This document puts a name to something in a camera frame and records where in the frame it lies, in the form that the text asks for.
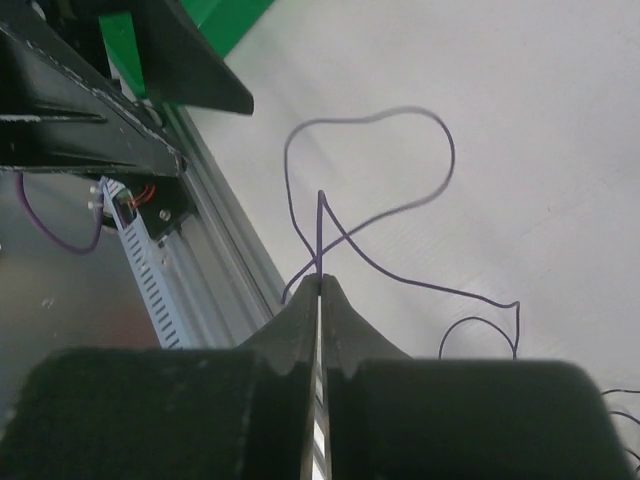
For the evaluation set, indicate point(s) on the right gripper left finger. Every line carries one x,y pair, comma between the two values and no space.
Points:
280,426

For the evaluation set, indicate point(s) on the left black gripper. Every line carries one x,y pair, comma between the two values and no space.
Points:
63,112

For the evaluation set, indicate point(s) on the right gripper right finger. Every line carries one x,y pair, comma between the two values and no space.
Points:
348,342

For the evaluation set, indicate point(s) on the green plastic tray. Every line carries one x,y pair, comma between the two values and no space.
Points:
173,51

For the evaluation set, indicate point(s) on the aluminium mounting rail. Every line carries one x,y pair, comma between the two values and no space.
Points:
221,281

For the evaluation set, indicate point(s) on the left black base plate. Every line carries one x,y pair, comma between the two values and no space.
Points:
160,203

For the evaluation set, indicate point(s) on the white slotted cable duct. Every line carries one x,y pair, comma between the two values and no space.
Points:
143,257

